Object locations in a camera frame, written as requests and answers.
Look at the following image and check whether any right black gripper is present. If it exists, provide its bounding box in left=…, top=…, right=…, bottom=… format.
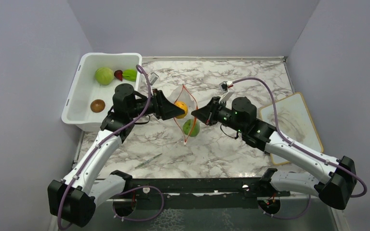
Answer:
left=191, top=97, right=246, bottom=134

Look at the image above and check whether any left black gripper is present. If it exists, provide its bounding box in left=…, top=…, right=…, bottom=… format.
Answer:
left=129, top=89, right=185, bottom=120

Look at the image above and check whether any orange wrinkled fruit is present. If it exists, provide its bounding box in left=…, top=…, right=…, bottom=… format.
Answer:
left=174, top=101, right=189, bottom=119

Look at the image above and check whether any clear zip bag orange zipper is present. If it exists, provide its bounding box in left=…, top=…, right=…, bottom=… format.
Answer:
left=168, top=84, right=200, bottom=145

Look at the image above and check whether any green custard apple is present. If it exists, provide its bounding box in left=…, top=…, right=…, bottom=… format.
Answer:
left=182, top=119, right=200, bottom=137

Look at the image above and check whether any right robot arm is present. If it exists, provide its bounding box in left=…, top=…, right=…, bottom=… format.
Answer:
left=191, top=97, right=357, bottom=210

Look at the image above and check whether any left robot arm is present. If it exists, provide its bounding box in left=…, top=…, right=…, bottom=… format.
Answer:
left=48, top=83, right=185, bottom=230

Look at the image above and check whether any green star fruit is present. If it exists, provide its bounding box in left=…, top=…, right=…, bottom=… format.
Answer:
left=122, top=69, right=137, bottom=82

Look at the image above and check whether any green pen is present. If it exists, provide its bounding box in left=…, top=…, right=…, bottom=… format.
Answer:
left=135, top=153, right=163, bottom=169

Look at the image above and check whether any dark red fig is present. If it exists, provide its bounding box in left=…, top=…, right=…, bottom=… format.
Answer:
left=114, top=70, right=123, bottom=81

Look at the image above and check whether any brown round fruit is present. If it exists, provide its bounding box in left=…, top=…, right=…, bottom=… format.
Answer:
left=90, top=99, right=106, bottom=113

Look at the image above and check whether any green cabbage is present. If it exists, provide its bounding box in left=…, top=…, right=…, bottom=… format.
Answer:
left=94, top=67, right=114, bottom=85

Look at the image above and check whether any white plastic bin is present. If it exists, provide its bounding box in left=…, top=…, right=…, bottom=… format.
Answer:
left=61, top=52, right=145, bottom=132

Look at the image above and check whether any white cutting board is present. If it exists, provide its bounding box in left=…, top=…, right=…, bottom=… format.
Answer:
left=276, top=92, right=324, bottom=153

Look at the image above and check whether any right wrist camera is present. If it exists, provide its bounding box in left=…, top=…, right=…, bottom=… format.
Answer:
left=219, top=81, right=235, bottom=103

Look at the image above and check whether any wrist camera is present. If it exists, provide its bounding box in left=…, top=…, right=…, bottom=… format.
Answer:
left=148, top=72, right=159, bottom=87
left=219, top=81, right=235, bottom=103

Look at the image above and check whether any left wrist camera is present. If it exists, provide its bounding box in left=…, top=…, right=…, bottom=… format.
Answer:
left=148, top=72, right=159, bottom=87

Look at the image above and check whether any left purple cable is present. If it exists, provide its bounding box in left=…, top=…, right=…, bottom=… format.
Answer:
left=57, top=64, right=154, bottom=231

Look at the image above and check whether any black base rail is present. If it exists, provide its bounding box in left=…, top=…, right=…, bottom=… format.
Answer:
left=110, top=177, right=290, bottom=213

